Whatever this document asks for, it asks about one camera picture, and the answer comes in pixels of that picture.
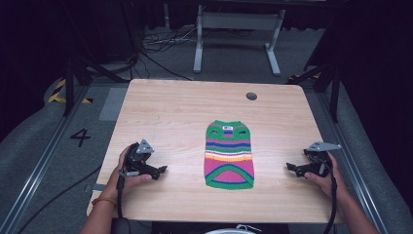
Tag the white metal table frame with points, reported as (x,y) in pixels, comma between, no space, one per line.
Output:
(238,21)

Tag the striped knitted pet sweater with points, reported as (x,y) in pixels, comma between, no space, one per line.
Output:
(229,156)

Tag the metal floor rail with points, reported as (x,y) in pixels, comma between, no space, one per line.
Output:
(39,165)
(354,169)

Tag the grey floor plate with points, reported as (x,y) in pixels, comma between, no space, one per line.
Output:
(113,104)

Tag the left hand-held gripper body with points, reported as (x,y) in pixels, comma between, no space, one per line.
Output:
(138,157)

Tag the yellow and black hazard tape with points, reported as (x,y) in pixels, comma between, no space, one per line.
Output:
(58,94)

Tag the grey round table grommet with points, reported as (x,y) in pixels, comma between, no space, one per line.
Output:
(251,96)

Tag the black metal stand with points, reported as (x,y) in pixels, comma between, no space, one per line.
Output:
(69,87)
(334,91)

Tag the person's right hand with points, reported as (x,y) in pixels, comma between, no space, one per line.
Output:
(324,183)

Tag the white round object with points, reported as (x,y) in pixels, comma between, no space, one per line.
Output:
(232,231)

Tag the person's left hand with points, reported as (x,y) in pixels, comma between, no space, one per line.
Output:
(130,183)

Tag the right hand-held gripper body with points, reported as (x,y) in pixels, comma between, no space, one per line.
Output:
(319,159)

